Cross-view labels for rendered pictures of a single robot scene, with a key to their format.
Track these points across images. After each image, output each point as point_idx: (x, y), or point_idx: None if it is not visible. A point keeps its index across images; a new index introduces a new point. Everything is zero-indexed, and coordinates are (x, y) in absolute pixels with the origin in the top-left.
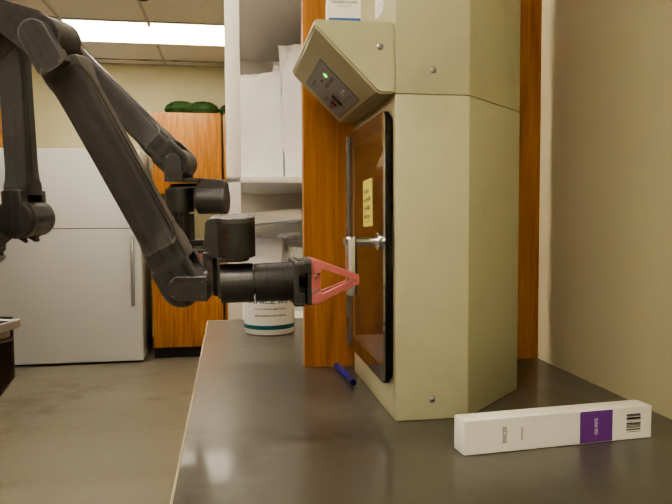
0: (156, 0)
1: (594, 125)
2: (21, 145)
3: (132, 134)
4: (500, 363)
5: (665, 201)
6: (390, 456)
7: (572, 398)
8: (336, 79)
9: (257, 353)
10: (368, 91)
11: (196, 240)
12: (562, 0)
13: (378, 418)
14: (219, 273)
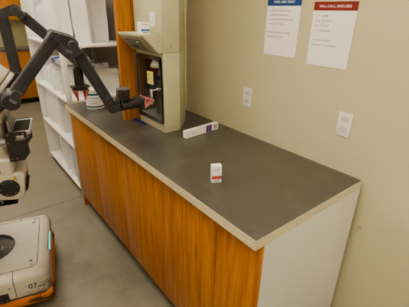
0: None
1: (199, 47)
2: (15, 55)
3: (59, 51)
4: (183, 115)
5: (219, 74)
6: (171, 141)
7: (198, 120)
8: (142, 44)
9: (104, 117)
10: (154, 52)
11: (86, 85)
12: (188, 5)
13: (160, 133)
14: (122, 103)
